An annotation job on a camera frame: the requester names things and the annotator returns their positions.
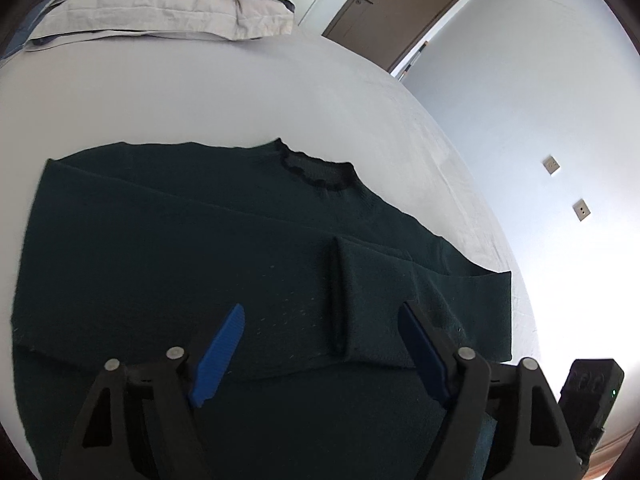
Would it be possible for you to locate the folded grey and blue duvet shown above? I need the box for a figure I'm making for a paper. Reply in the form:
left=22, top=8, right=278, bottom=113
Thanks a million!
left=25, top=0, right=297, bottom=53

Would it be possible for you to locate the dark green sweater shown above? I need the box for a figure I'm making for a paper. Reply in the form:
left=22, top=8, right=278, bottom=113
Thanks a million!
left=10, top=137, right=513, bottom=480

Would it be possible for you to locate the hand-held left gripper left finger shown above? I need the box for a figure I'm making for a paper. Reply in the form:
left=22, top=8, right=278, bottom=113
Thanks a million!
left=60, top=303, right=246, bottom=480

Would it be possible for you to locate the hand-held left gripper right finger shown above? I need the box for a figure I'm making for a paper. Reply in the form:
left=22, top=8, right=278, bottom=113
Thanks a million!
left=397, top=300, right=588, bottom=480

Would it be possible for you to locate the thin pole beside door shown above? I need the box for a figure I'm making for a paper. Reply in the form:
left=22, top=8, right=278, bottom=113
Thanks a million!
left=399, top=40, right=431, bottom=80

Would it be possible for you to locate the bed with white sheet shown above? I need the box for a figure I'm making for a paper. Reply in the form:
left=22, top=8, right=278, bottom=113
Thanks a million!
left=0, top=25, right=540, bottom=480

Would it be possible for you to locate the brown wooden door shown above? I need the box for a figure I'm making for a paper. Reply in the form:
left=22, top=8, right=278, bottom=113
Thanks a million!
left=322, top=0, right=481, bottom=73

